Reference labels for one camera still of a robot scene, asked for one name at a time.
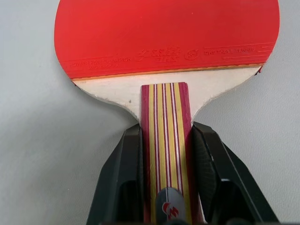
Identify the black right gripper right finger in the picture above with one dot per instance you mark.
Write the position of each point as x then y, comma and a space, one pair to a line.
225, 173

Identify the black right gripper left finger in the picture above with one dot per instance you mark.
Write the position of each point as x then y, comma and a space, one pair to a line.
117, 178

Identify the red table tennis paddle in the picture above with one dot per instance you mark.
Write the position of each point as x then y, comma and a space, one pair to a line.
164, 42

